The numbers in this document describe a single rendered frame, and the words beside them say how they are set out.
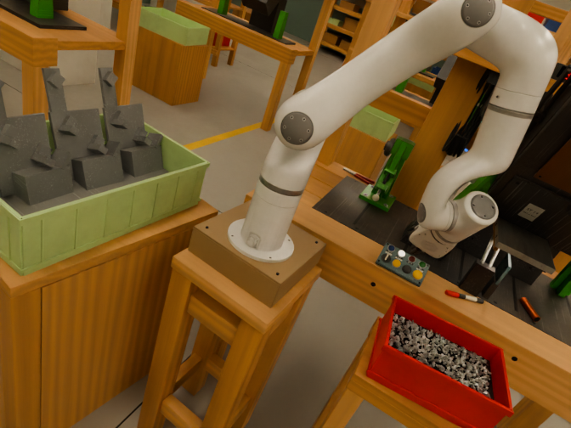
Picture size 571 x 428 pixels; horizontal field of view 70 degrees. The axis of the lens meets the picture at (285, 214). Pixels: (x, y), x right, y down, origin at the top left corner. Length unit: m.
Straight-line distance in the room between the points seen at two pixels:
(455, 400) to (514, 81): 0.72
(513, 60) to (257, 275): 0.73
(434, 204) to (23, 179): 1.03
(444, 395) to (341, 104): 0.72
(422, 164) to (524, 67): 0.92
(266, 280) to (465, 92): 1.09
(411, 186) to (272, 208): 0.94
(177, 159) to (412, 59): 0.88
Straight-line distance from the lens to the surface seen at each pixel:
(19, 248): 1.09
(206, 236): 1.09
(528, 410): 2.37
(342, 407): 1.20
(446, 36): 0.86
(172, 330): 1.29
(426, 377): 1.08
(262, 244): 1.06
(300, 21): 12.56
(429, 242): 1.15
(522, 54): 0.95
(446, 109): 1.74
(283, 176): 0.97
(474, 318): 1.36
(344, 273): 1.35
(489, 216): 1.01
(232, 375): 1.22
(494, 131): 0.97
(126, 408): 1.84
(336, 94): 0.90
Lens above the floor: 1.58
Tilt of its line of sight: 30 degrees down
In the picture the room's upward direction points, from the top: 21 degrees clockwise
